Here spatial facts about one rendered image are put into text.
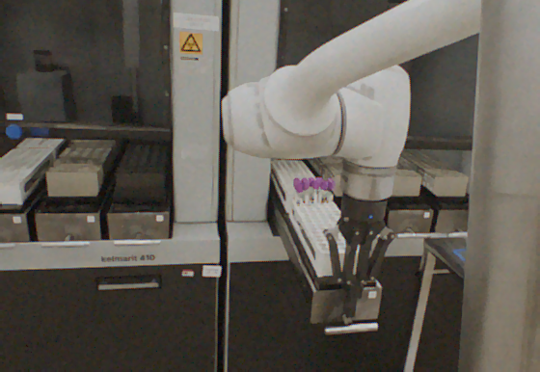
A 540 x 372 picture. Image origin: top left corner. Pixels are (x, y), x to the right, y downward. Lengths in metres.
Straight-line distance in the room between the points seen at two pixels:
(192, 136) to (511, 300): 1.06
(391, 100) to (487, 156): 0.49
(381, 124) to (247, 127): 0.20
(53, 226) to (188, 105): 0.42
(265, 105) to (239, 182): 0.64
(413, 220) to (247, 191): 0.46
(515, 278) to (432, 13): 0.35
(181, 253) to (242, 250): 0.15
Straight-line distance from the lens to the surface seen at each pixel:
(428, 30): 0.51
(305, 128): 0.62
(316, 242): 0.91
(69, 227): 1.22
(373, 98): 0.70
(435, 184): 1.41
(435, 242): 1.11
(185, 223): 1.29
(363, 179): 0.74
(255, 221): 1.30
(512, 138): 0.21
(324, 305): 0.89
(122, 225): 1.20
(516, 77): 0.21
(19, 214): 1.23
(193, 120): 1.20
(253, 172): 1.24
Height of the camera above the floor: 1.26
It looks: 21 degrees down
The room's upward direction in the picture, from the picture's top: 6 degrees clockwise
